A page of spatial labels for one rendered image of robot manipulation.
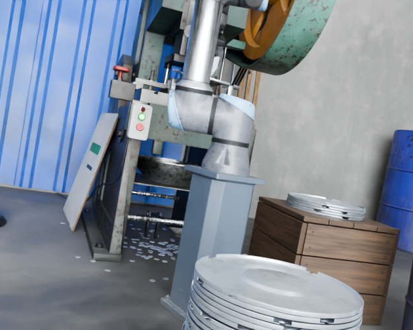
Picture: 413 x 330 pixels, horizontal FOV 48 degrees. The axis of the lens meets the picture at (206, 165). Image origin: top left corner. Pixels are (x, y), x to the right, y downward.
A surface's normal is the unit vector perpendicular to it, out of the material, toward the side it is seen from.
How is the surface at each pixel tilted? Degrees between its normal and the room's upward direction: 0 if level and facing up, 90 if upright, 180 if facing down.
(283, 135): 90
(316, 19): 121
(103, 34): 90
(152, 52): 90
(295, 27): 130
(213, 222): 90
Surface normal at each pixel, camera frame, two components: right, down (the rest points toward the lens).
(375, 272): 0.26, 0.10
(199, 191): -0.82, -0.12
